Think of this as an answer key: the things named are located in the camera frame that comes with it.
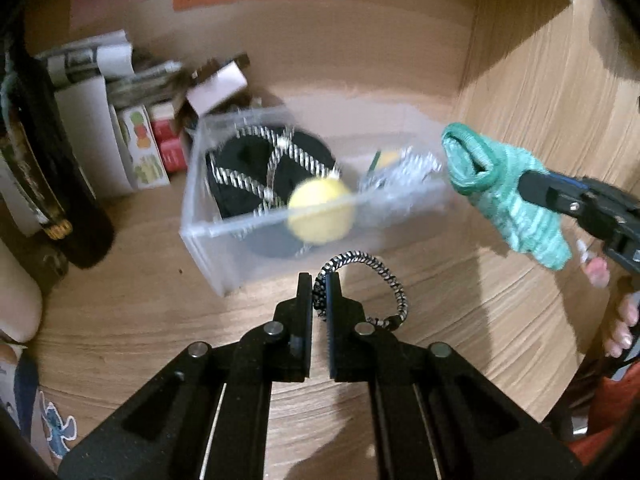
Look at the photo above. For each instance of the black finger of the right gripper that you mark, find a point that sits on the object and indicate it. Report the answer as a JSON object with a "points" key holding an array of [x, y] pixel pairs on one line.
{"points": [[574, 197]]}

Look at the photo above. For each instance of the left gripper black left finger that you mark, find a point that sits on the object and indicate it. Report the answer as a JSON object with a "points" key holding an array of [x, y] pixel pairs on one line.
{"points": [[205, 414]]}

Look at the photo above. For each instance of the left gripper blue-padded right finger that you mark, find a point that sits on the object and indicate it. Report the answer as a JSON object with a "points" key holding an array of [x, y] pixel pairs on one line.
{"points": [[435, 416]]}

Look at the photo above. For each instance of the green knitted sock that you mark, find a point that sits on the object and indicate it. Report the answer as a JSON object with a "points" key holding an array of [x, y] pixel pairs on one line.
{"points": [[486, 172]]}

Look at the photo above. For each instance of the clear plastic bag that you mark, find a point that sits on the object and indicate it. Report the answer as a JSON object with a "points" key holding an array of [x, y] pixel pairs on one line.
{"points": [[415, 185]]}

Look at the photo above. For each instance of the yellow green sponge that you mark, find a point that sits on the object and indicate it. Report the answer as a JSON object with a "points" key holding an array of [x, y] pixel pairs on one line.
{"points": [[382, 160]]}

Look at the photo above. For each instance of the yellow soft ball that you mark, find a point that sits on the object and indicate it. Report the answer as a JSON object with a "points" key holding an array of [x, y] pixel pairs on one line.
{"points": [[321, 211]]}

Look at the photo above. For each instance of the black cap with chains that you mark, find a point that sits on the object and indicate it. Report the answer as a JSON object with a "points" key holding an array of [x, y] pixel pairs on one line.
{"points": [[256, 171]]}

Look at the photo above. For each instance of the person's right hand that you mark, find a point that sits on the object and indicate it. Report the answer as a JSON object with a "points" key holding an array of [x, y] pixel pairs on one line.
{"points": [[622, 312]]}

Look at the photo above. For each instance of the blue cartoon sticker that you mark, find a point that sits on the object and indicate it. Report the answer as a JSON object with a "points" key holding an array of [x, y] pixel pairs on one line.
{"points": [[60, 431]]}

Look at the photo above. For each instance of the beige cylinder object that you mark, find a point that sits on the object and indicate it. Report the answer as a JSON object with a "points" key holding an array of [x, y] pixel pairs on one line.
{"points": [[20, 300]]}

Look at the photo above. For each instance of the clear plastic storage box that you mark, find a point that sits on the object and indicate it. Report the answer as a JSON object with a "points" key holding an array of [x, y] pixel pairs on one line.
{"points": [[353, 131]]}

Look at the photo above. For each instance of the fruit-pattern booklet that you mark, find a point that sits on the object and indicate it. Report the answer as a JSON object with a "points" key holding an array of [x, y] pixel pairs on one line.
{"points": [[146, 163]]}

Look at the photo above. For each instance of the red small box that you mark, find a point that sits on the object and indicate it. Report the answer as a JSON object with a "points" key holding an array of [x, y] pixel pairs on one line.
{"points": [[172, 142]]}

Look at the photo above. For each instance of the dark wine bottle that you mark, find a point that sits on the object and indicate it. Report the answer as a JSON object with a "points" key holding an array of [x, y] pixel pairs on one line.
{"points": [[43, 164]]}

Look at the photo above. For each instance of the small white cardboard box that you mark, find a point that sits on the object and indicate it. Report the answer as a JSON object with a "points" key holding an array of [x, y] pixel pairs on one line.
{"points": [[217, 89]]}

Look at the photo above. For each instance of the white book upright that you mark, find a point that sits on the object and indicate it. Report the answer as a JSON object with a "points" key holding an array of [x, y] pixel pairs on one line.
{"points": [[87, 121]]}

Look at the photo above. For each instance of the folded newspaper stack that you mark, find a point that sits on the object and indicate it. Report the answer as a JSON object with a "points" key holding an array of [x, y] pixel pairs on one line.
{"points": [[132, 76]]}

